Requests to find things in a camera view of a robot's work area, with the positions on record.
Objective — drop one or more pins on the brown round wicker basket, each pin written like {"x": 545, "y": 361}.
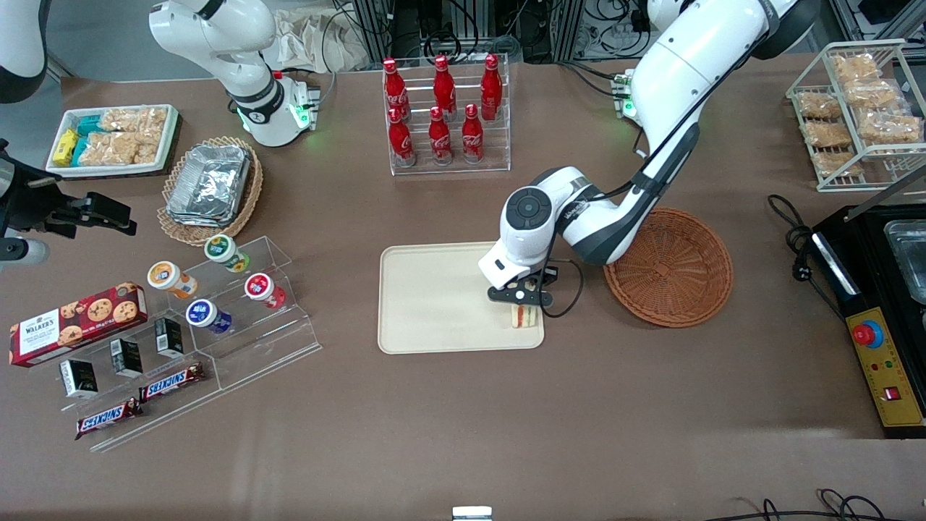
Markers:
{"x": 680, "y": 268}

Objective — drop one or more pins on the low clear acrylic step stand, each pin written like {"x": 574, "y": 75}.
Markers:
{"x": 173, "y": 409}

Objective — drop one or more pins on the beige plastic serving tray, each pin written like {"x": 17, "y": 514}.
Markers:
{"x": 434, "y": 297}

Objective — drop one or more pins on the small black carton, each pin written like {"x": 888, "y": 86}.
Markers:
{"x": 126, "y": 357}
{"x": 78, "y": 378}
{"x": 169, "y": 337}

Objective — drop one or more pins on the orange lid yogurt cup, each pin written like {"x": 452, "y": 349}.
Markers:
{"x": 165, "y": 276}

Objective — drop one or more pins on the teal snack packet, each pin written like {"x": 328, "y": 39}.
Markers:
{"x": 89, "y": 124}
{"x": 79, "y": 150}

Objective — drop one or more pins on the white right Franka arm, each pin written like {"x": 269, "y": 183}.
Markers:
{"x": 217, "y": 32}

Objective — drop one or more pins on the white rectangular snack bin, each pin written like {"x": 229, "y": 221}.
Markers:
{"x": 170, "y": 141}

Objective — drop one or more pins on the black countertop machine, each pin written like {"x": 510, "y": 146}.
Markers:
{"x": 868, "y": 289}

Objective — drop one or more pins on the Snickers chocolate bar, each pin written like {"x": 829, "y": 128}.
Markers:
{"x": 108, "y": 418}
{"x": 171, "y": 383}

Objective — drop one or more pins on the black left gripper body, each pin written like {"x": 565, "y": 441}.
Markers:
{"x": 548, "y": 278}

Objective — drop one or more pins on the tall clear acrylic step stand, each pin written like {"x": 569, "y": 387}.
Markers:
{"x": 282, "y": 347}

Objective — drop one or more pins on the yellow control panel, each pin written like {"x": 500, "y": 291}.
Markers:
{"x": 893, "y": 376}

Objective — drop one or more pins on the blue lid yogurt cup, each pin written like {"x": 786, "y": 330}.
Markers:
{"x": 202, "y": 314}

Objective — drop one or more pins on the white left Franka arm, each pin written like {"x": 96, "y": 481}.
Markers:
{"x": 694, "y": 65}

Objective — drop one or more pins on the metal pan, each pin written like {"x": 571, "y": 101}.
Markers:
{"x": 908, "y": 260}

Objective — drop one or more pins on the light oval wicker basket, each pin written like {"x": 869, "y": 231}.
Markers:
{"x": 249, "y": 195}

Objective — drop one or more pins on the red Walkers cookie box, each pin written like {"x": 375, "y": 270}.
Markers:
{"x": 79, "y": 325}

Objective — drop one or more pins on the stack of foil containers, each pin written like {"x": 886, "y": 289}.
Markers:
{"x": 210, "y": 184}

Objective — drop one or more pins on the crumpled white cloth bag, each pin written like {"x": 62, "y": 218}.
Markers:
{"x": 311, "y": 43}

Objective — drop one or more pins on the triangular sandwich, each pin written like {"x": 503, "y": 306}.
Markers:
{"x": 526, "y": 317}

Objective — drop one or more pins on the clear rice cracker packet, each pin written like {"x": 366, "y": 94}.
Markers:
{"x": 134, "y": 119}
{"x": 150, "y": 148}
{"x": 108, "y": 148}

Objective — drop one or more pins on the red cola bottle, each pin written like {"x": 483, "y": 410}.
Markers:
{"x": 491, "y": 87}
{"x": 401, "y": 141}
{"x": 472, "y": 137}
{"x": 395, "y": 87}
{"x": 443, "y": 83}
{"x": 440, "y": 139}

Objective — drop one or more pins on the clear acrylic bottle rack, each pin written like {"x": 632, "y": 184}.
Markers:
{"x": 499, "y": 141}

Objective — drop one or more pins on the green lid yogurt cup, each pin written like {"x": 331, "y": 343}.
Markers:
{"x": 221, "y": 250}

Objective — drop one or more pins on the bagged fried snack packet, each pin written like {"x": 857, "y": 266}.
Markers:
{"x": 817, "y": 106}
{"x": 890, "y": 126}
{"x": 872, "y": 94}
{"x": 825, "y": 134}
{"x": 835, "y": 164}
{"x": 854, "y": 67}

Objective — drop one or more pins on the red lid yogurt cup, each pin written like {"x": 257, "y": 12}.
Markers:
{"x": 258, "y": 286}

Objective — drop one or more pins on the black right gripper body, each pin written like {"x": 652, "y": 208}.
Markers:
{"x": 45, "y": 214}

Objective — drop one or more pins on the yellow snack packet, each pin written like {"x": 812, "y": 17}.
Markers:
{"x": 65, "y": 147}

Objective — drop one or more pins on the red emergency stop button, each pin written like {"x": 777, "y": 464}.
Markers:
{"x": 867, "y": 334}

